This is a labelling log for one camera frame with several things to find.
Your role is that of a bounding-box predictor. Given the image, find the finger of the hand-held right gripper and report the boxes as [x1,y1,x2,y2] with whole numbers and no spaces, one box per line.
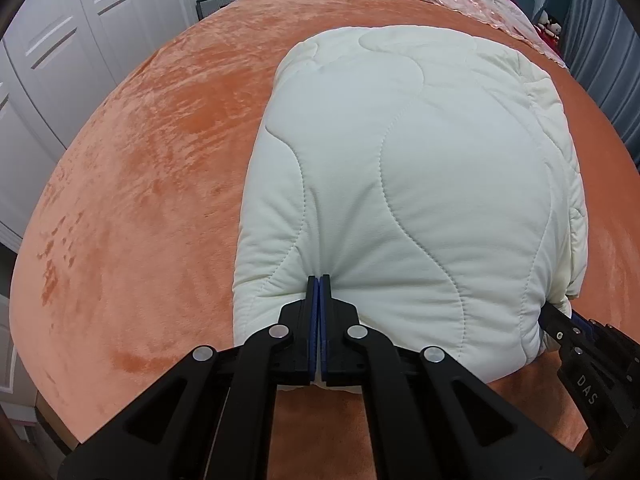
[540,301,585,361]
[571,310,609,336]

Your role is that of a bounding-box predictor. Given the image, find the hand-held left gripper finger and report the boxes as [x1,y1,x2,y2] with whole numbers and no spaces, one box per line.
[57,274,321,480]
[319,274,587,480]

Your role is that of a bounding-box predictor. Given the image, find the white quilted blanket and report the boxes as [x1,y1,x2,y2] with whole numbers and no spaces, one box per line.
[232,24,590,393]

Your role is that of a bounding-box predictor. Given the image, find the orange velvet bed blanket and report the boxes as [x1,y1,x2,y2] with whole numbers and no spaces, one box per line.
[10,0,640,463]

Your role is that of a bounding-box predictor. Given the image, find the grey curtain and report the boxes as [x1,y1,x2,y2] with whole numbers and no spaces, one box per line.
[560,0,640,163]

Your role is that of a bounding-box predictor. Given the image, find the stuffed dolls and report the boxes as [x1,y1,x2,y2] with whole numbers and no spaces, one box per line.
[532,10,564,37]

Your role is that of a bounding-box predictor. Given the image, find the dark nightstand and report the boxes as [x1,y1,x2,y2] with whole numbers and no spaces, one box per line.
[196,0,237,20]

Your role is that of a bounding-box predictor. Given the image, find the white wardrobe doors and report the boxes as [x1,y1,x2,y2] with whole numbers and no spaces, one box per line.
[0,0,222,396]

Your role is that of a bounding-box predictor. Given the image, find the wooden bed frame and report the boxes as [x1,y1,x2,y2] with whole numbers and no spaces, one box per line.
[34,391,81,453]

